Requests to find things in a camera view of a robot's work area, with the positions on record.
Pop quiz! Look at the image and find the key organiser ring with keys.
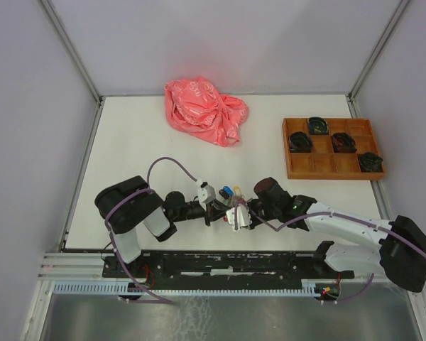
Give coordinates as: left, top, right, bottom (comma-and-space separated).
218, 184, 248, 224

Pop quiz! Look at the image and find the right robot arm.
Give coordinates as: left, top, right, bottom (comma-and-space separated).
248, 178, 426, 293

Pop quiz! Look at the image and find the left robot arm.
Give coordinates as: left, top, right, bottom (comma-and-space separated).
94, 175, 229, 277

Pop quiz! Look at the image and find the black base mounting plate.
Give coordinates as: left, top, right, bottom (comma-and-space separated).
102, 249, 356, 289

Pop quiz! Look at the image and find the black coiled item left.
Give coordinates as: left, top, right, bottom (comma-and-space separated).
288, 131, 314, 153

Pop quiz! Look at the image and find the black coiled item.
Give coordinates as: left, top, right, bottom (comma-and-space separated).
288, 131, 314, 153
307, 117, 329, 135
331, 132, 357, 153
358, 152, 383, 173

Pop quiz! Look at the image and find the wooden compartment tray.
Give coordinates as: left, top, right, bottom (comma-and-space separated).
282, 117, 386, 180

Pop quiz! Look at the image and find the black coiled item top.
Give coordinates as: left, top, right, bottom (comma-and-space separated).
307, 117, 329, 135

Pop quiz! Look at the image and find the crumpled pink plastic bag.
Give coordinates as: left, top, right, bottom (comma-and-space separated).
164, 77, 249, 147

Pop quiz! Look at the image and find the black coiled item middle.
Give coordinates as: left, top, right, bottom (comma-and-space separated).
331, 132, 357, 153

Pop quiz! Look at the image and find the black coiled item right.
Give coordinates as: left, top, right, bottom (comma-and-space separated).
358, 152, 383, 173

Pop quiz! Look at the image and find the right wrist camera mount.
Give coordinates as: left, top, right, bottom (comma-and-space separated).
226, 204, 251, 232

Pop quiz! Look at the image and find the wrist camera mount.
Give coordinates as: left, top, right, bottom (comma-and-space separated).
196, 179, 216, 208
226, 204, 251, 232

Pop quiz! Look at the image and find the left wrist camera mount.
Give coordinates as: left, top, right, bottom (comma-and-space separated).
196, 179, 216, 208

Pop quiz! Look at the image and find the white slotted cable duct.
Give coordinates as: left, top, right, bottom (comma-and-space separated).
52, 279, 324, 296

